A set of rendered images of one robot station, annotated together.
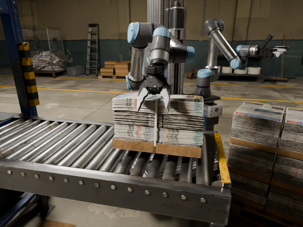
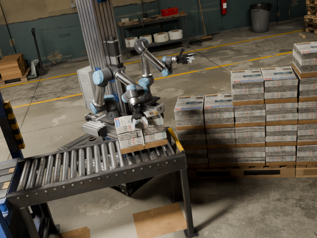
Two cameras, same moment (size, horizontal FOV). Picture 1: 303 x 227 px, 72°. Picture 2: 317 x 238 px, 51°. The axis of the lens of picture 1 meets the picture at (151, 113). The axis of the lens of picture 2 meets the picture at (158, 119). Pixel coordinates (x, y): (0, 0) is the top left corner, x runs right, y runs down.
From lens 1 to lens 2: 178 cm
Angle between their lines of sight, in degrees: 20
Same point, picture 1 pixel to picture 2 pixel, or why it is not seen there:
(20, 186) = (79, 191)
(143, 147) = (138, 148)
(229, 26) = not seen: outside the picture
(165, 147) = (149, 144)
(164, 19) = (104, 50)
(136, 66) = (101, 96)
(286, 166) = (212, 134)
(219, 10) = not seen: outside the picture
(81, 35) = not seen: outside the picture
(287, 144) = (209, 121)
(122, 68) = (11, 67)
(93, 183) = (122, 173)
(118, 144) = (124, 150)
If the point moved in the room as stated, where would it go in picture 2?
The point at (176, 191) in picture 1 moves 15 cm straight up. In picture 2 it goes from (162, 161) to (160, 144)
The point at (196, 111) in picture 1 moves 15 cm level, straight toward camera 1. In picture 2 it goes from (160, 122) to (164, 130)
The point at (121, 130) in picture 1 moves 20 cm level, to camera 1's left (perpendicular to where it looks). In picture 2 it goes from (124, 143) to (99, 151)
